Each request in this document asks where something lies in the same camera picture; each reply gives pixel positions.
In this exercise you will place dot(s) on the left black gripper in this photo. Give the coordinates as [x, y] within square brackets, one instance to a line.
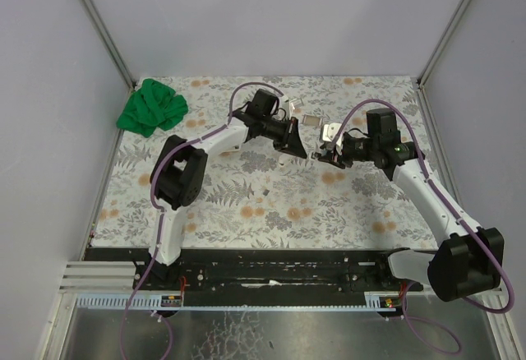
[288, 135]

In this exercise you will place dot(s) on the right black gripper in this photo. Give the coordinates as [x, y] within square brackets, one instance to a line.
[339, 154]

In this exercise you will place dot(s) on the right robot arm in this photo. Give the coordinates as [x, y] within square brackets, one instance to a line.
[468, 259]

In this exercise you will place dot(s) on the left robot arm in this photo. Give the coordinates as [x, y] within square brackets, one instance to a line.
[179, 172]

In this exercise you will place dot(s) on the small white stapler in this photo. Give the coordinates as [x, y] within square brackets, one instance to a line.
[283, 160]

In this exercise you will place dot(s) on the olive green stapler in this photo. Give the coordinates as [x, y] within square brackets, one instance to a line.
[231, 151]

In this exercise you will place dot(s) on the loose staple strip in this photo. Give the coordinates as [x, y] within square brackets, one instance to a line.
[312, 121]

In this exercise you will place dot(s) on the floral table mat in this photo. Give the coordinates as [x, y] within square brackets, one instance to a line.
[310, 204]

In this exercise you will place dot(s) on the green cloth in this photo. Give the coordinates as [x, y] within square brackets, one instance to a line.
[153, 106]

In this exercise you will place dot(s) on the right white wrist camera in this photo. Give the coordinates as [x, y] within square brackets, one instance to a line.
[330, 138]

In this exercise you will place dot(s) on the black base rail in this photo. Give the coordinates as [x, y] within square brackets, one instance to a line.
[274, 278]

